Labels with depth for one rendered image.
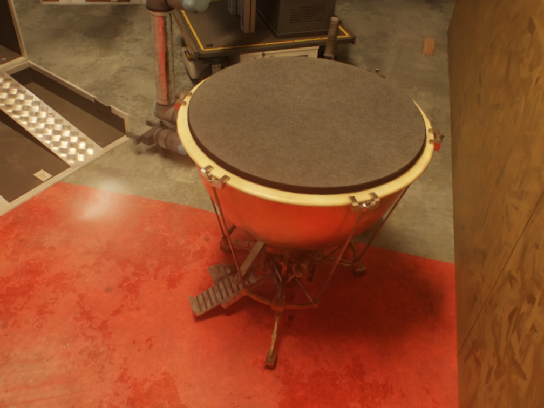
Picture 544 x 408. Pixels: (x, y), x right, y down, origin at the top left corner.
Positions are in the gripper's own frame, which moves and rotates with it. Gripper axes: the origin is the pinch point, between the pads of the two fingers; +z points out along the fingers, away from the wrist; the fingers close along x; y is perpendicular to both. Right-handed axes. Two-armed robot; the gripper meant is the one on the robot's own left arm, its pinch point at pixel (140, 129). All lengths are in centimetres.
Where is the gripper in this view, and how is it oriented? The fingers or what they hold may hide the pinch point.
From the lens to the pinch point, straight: 268.1
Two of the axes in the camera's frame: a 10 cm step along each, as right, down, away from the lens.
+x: -5.8, 5.1, -6.4
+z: -8.1, -3.1, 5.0
